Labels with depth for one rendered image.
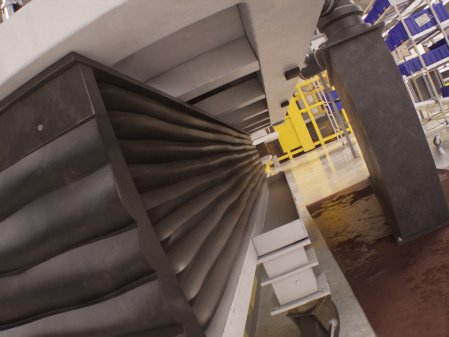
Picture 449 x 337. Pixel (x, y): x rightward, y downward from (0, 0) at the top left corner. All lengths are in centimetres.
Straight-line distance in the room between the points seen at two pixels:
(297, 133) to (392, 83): 1019
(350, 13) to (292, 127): 1019
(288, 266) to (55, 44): 73
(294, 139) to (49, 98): 1136
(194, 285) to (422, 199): 127
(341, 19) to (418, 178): 75
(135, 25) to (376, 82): 126
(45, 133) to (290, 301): 73
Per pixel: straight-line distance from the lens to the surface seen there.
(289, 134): 1165
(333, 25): 160
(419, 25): 375
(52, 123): 38
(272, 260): 88
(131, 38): 39
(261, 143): 663
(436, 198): 160
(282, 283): 90
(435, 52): 386
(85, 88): 36
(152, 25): 38
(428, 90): 621
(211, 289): 51
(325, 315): 101
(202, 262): 51
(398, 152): 153
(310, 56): 317
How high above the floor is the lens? 61
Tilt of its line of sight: level
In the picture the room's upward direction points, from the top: 23 degrees counter-clockwise
